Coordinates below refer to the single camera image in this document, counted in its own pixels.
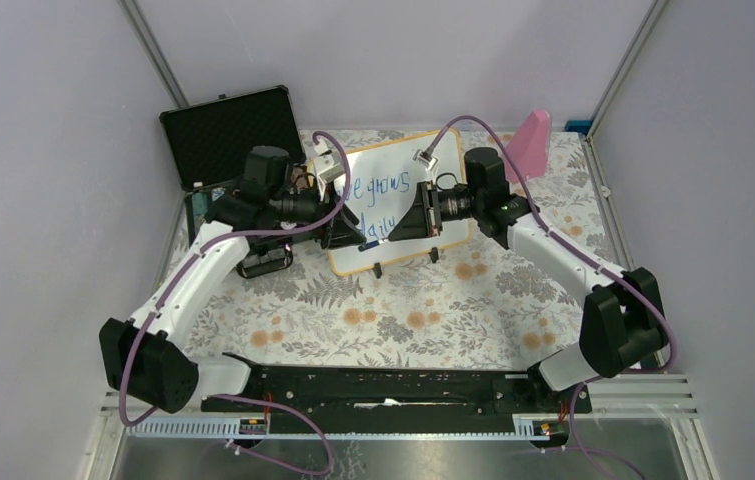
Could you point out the yellow framed whiteboard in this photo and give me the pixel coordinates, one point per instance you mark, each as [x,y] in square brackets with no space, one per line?
[384,177]

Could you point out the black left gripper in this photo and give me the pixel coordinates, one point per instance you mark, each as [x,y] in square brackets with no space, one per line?
[341,231]

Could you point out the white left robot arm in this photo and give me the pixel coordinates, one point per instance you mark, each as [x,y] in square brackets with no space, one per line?
[143,356]

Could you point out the pink wedge eraser block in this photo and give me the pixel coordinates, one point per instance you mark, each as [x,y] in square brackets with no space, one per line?
[528,146]

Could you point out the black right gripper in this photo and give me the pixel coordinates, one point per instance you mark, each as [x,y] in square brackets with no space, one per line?
[421,220]

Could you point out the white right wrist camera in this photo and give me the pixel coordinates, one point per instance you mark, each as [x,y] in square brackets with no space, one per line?
[426,159]

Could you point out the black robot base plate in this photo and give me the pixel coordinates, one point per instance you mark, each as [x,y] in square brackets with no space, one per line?
[363,401]

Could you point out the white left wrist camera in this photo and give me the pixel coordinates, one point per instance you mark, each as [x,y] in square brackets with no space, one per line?
[327,168]

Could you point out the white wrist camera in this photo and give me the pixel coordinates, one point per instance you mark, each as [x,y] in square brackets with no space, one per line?
[426,159]
[327,168]

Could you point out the black poker chip case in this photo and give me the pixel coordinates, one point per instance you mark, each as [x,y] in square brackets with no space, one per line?
[210,143]

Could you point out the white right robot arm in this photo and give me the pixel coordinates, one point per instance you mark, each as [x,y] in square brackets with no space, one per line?
[622,318]

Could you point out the floral patterned table mat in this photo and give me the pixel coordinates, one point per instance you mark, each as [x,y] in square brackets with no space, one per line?
[477,306]

